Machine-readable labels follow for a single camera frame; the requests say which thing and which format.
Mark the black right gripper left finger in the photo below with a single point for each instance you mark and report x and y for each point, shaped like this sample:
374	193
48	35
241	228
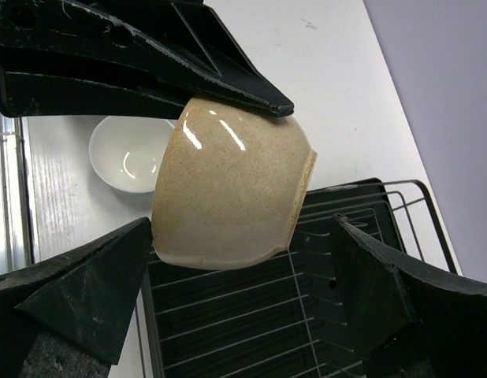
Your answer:
68	316

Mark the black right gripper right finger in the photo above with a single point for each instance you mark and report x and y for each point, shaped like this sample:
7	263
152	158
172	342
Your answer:
408	318

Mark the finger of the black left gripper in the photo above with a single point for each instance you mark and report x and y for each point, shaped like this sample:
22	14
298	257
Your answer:
182	43
36	83

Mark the white ribbed bowl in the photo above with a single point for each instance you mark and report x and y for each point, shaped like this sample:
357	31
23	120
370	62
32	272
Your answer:
126	152

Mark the beige speckled bowl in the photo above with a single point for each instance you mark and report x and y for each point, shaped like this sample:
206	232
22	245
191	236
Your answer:
230	187

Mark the black drip tray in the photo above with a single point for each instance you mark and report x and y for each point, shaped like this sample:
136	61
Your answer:
267	299

